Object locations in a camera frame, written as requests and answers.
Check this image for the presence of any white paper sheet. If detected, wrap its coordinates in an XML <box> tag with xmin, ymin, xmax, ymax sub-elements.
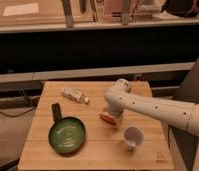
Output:
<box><xmin>3</xmin><ymin>3</ymin><xmax>39</xmax><ymax>16</ymax></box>

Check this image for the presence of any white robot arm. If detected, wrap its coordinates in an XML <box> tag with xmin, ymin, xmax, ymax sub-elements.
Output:
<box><xmin>105</xmin><ymin>79</ymin><xmax>199</xmax><ymax>136</ymax></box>

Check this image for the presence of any clear plastic bottle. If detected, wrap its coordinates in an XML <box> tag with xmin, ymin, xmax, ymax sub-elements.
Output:
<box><xmin>61</xmin><ymin>87</ymin><xmax>89</xmax><ymax>104</ymax></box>

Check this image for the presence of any white ceramic cup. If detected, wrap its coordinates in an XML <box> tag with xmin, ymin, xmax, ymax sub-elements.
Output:
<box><xmin>123</xmin><ymin>126</ymin><xmax>144</xmax><ymax>150</ymax></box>

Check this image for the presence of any green frying pan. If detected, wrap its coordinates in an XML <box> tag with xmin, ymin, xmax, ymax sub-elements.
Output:
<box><xmin>48</xmin><ymin>103</ymin><xmax>86</xmax><ymax>155</ymax></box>

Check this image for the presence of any black cable on floor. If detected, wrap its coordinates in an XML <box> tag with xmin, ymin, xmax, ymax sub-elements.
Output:
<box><xmin>0</xmin><ymin>106</ymin><xmax>37</xmax><ymax>118</ymax></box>

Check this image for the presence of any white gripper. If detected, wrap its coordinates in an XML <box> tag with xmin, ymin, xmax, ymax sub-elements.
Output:
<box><xmin>105</xmin><ymin>104</ymin><xmax>124</xmax><ymax>128</ymax></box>

